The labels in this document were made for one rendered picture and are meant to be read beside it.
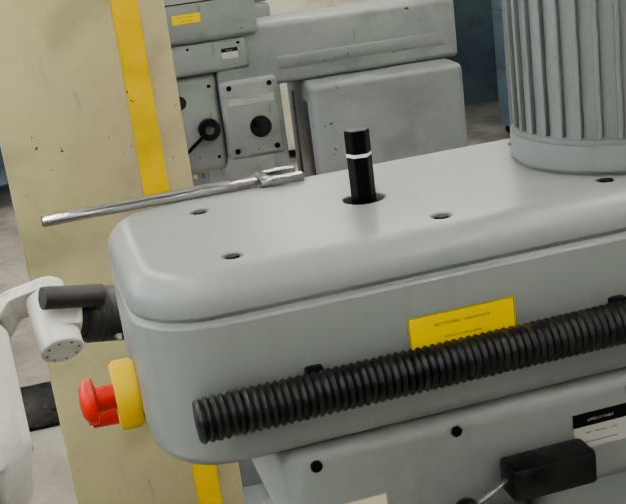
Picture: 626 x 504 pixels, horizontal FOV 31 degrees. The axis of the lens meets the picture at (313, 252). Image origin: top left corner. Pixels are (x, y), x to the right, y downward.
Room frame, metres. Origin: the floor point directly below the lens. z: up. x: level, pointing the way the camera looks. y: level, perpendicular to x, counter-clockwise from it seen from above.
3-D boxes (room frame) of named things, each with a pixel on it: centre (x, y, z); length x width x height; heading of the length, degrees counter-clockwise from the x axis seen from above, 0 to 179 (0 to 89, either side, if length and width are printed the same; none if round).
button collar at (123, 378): (0.89, 0.17, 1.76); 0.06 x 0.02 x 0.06; 13
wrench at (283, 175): (1.02, 0.12, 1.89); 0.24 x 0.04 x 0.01; 104
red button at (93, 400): (0.89, 0.20, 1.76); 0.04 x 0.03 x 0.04; 13
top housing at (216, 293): (0.95, -0.06, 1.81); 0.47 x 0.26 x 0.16; 103
